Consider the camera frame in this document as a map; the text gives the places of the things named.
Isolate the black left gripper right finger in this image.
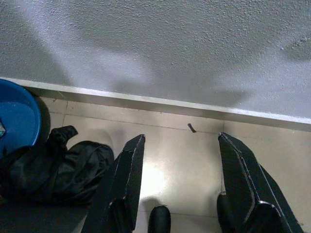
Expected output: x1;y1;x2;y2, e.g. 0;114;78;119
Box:
216;132;305;233

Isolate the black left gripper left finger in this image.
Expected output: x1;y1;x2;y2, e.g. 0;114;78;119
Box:
81;133;146;233

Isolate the large black garment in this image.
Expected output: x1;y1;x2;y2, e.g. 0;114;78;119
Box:
0;125;115;207

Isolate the black robot foot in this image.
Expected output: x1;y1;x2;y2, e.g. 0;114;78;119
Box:
148;205;172;233

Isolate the grey skirting board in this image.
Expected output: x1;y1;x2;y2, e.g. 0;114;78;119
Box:
0;77;311;132

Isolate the blue plastic basin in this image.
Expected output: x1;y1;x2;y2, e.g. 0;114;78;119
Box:
0;78;42;162

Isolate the green white packet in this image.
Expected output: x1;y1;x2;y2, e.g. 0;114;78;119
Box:
0;118;7;139

